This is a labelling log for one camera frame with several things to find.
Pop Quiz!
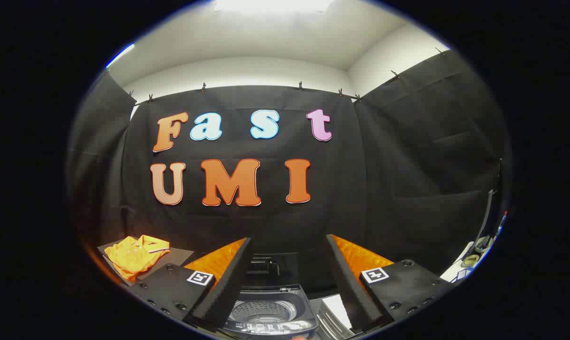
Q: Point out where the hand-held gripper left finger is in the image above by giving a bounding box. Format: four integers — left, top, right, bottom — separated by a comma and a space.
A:
130, 237, 255, 331

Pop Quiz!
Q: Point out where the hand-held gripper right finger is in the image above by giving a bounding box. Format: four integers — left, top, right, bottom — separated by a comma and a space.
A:
326, 234, 457, 333

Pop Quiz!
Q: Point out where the grey washing machine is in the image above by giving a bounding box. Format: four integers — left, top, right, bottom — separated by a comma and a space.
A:
223, 282, 320, 339

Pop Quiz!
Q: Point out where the dark glass washing machine lid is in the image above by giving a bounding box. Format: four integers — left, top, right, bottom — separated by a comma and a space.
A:
246, 252, 300, 289

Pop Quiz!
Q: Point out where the orange polo shirt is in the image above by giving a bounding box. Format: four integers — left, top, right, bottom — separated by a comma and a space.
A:
104, 235, 171, 282

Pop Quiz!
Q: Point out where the grey flat board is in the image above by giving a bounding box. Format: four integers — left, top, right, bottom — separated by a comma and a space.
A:
97, 238, 195, 287

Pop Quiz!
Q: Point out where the black backdrop cloth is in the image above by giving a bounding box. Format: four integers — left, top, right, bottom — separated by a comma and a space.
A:
68, 50, 510, 293

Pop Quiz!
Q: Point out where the ceiling light panel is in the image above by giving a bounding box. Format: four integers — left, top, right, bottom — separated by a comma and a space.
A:
213, 0, 336, 13

